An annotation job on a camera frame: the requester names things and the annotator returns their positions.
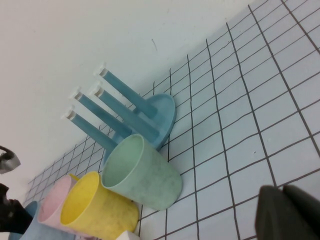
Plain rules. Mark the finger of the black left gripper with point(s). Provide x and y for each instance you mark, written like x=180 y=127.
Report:
x=12 y=215
x=8 y=161

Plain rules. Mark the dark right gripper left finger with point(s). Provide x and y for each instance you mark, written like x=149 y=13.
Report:
x=272 y=217

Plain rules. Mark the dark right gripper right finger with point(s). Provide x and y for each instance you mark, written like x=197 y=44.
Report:
x=305 y=210

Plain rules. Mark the light blue plastic cup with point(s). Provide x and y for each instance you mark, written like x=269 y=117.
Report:
x=42 y=231

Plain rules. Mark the pink plastic cup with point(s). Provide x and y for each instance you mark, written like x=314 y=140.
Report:
x=53 y=200

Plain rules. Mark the yellow plastic cup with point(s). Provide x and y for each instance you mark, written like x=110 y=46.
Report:
x=107 y=212

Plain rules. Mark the green plastic cup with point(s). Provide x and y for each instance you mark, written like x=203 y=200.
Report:
x=155 y=180

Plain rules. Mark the blue cup stand with pegs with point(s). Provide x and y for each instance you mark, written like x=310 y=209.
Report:
x=162 y=112

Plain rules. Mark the white grid-patterned table mat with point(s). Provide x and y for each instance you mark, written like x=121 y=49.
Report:
x=225 y=125

